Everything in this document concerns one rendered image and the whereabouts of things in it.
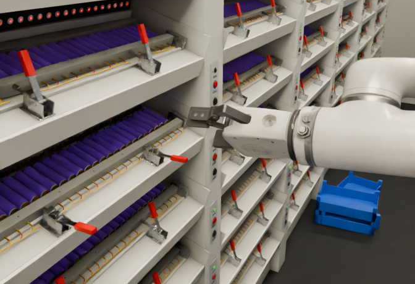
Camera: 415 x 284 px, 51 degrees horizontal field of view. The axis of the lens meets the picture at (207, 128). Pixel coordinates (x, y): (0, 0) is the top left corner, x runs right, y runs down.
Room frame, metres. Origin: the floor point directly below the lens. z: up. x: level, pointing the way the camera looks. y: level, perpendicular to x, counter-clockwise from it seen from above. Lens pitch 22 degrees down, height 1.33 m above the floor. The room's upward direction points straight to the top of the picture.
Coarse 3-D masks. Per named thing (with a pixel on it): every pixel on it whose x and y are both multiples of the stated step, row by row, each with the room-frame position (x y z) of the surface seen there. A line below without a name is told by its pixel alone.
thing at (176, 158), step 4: (156, 152) 0.80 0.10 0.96; (160, 156) 0.79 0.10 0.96; (164, 156) 0.78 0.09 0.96; (168, 156) 0.78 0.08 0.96; (172, 156) 0.78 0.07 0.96; (176, 156) 0.78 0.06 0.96; (180, 156) 0.78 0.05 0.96; (172, 160) 0.77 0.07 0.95; (176, 160) 0.77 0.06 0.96; (180, 160) 0.77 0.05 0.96; (184, 160) 0.76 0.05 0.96
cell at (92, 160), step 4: (68, 148) 0.75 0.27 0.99; (72, 148) 0.75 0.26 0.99; (76, 148) 0.75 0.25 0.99; (72, 152) 0.74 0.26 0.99; (76, 152) 0.74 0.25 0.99; (80, 152) 0.74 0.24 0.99; (84, 152) 0.74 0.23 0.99; (80, 156) 0.74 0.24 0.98; (84, 156) 0.73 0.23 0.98; (88, 156) 0.73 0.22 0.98; (84, 160) 0.73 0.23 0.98; (88, 160) 0.73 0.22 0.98; (92, 160) 0.73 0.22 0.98; (96, 160) 0.73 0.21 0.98; (92, 164) 0.72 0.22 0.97
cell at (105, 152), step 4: (84, 140) 0.79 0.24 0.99; (88, 140) 0.79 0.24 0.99; (92, 140) 0.79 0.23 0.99; (88, 144) 0.78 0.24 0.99; (92, 144) 0.78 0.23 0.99; (96, 144) 0.78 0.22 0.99; (96, 148) 0.77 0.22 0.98; (100, 148) 0.77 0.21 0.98; (104, 148) 0.77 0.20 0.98; (100, 152) 0.76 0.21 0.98; (104, 152) 0.76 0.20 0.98; (108, 152) 0.76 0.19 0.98
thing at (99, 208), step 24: (120, 120) 0.92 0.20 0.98; (72, 144) 0.79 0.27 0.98; (168, 144) 0.88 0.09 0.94; (192, 144) 0.90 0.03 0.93; (24, 168) 0.69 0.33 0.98; (144, 168) 0.77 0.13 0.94; (168, 168) 0.82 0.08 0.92; (96, 192) 0.67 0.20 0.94; (120, 192) 0.68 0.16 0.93; (144, 192) 0.75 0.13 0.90; (72, 216) 0.60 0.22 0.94; (96, 216) 0.61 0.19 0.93; (24, 240) 0.53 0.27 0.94; (48, 240) 0.54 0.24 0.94; (72, 240) 0.57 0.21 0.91; (0, 264) 0.48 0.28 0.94; (24, 264) 0.49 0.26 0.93; (48, 264) 0.53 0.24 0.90
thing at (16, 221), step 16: (160, 128) 0.89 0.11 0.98; (176, 128) 0.93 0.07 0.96; (144, 144) 0.81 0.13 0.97; (112, 160) 0.74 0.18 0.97; (128, 160) 0.77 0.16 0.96; (80, 176) 0.67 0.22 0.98; (96, 176) 0.69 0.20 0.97; (112, 176) 0.71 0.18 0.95; (64, 192) 0.62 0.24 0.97; (32, 208) 0.57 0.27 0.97; (0, 224) 0.52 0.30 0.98; (16, 224) 0.53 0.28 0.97; (0, 240) 0.51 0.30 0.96
